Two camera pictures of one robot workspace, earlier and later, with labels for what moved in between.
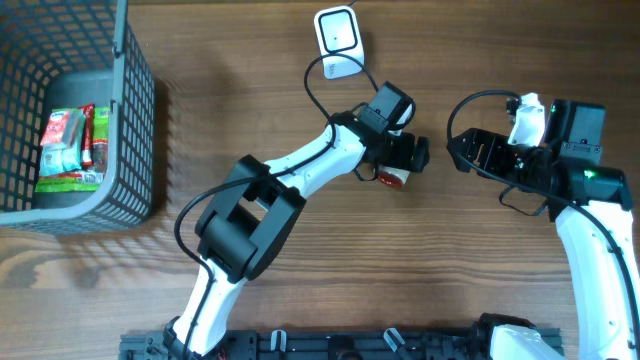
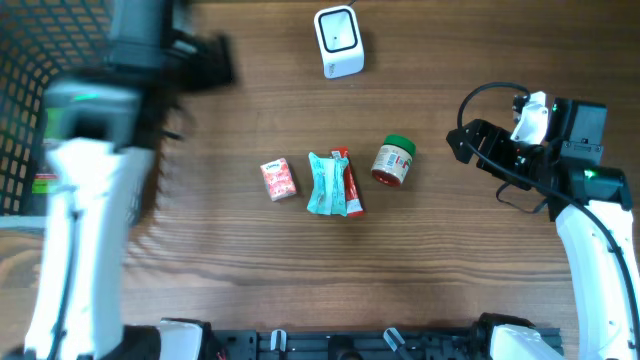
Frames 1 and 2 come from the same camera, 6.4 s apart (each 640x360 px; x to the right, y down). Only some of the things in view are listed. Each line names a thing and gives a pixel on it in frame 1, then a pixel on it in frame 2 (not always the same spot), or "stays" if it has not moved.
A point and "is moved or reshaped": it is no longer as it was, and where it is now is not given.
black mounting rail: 317,344 stays
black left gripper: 420,154 -> 201,60
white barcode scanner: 338,31 stays
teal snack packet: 55,158 is moved or reshaped
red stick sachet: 88,135 is moved or reshaped
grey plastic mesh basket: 57,53 stays
